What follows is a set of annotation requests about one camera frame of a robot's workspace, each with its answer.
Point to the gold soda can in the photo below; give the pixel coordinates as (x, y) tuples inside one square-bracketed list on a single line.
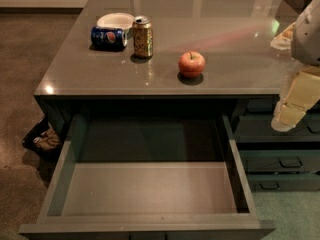
[(142, 36)]

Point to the closed lower side drawer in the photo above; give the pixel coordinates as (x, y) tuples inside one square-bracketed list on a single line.
[(284, 183)]

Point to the white bowl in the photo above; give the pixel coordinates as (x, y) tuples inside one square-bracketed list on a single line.
[(122, 21)]

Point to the closed middle side drawer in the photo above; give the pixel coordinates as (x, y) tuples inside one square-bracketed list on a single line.
[(281, 160)]

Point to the grey cabinet counter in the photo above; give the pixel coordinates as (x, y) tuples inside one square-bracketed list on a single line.
[(242, 73)]

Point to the closed drawer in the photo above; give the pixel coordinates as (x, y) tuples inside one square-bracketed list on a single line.
[(284, 183), (281, 160), (256, 128)]

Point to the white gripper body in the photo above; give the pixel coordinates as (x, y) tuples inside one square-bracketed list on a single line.
[(307, 37)]

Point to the red apple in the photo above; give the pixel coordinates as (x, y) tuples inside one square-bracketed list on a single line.
[(191, 64)]

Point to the open grey top drawer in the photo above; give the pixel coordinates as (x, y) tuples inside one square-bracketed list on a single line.
[(149, 179)]

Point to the closed upper side drawer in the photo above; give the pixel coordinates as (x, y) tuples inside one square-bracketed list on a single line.
[(256, 128)]

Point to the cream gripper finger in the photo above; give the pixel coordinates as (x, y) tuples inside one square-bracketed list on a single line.
[(299, 93), (283, 40)]

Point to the blue Pepsi can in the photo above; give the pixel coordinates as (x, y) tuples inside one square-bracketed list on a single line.
[(108, 38)]

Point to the black bin with trash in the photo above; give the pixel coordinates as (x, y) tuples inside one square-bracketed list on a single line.
[(43, 140)]

